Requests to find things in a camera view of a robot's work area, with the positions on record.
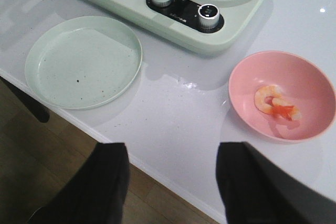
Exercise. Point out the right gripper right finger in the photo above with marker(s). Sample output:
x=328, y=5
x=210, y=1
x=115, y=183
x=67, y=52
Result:
x=255, y=190

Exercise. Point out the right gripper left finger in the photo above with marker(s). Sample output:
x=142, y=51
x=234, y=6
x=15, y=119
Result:
x=97, y=192

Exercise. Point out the pink bowl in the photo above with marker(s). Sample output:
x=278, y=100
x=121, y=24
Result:
x=301, y=83

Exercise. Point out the green breakfast maker base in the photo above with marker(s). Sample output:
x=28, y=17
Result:
x=178, y=22

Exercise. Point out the pale green round plate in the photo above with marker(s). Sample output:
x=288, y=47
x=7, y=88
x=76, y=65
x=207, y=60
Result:
x=83, y=63

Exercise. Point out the right silver control knob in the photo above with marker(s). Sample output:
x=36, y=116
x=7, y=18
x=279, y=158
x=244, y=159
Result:
x=208, y=16

